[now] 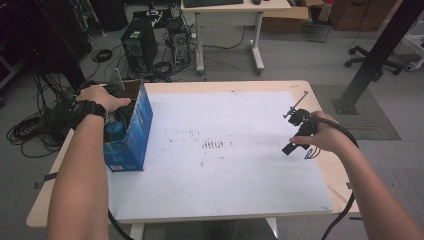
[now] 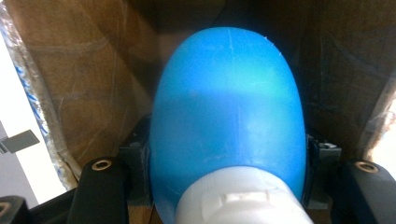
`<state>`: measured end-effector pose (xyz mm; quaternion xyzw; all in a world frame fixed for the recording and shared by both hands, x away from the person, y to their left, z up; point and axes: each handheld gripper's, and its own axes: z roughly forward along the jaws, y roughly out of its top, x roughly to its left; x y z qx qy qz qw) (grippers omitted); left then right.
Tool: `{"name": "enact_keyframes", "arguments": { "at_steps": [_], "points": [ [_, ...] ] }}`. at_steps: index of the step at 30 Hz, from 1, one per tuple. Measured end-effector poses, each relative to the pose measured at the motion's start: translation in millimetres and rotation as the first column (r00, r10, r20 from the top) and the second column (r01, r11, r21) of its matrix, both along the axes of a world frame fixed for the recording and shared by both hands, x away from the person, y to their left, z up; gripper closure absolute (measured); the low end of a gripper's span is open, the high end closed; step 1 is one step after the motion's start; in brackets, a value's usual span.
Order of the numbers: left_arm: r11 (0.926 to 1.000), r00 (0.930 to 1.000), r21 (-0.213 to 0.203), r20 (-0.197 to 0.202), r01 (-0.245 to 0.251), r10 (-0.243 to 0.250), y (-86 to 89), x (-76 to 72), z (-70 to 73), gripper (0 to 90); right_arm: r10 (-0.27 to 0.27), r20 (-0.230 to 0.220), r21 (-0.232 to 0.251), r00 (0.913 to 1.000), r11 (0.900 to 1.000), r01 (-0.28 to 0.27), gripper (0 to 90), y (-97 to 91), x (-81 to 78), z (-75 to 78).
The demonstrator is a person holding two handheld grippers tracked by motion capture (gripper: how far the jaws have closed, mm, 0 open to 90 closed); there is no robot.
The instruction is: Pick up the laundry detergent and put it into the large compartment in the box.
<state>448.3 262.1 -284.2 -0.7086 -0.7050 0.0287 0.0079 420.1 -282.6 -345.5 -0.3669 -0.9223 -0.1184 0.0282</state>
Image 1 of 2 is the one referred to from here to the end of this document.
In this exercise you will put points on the dark grey floor mat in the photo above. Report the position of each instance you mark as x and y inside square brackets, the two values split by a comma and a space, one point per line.
[373, 123]

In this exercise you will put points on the black wrist watch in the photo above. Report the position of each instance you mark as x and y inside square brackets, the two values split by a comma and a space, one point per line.
[88, 110]

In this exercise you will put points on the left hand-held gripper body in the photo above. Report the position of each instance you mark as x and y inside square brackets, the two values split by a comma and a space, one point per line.
[116, 83]

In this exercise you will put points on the black metal post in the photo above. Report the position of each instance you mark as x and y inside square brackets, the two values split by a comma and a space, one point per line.
[383, 46]

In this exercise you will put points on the black computer tower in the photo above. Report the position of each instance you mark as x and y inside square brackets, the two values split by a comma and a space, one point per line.
[140, 43]

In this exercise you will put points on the black computer mouse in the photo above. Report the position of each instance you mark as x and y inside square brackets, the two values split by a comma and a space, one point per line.
[256, 1]

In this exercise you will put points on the small grey computer case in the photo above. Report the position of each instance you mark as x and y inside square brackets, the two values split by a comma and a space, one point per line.
[180, 46]

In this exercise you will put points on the white table mat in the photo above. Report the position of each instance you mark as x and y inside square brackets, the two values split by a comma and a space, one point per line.
[240, 173]

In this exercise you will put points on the blue cardboard box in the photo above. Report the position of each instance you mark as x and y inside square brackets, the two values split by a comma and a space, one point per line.
[136, 133]

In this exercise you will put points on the brown wooden cabinet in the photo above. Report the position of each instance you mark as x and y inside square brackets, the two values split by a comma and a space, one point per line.
[363, 15]

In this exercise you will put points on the blue bottle with white cap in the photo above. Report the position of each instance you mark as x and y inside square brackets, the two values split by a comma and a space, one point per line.
[116, 130]

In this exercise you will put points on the black keyboard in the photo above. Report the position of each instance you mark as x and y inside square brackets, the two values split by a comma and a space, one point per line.
[213, 2]

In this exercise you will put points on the white office desk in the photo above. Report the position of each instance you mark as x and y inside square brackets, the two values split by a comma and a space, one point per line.
[233, 13]

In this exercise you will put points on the person's left hand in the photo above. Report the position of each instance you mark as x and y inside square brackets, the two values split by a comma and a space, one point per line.
[100, 96]

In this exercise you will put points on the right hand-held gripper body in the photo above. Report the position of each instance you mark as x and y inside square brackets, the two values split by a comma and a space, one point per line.
[301, 121]

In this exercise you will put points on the person's right hand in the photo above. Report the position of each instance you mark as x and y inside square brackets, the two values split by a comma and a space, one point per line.
[328, 138]

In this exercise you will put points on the flat brown cardboard box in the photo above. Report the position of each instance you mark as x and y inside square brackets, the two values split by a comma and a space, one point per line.
[286, 18]

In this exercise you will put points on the black office chair base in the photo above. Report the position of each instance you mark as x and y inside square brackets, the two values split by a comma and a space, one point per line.
[370, 60]

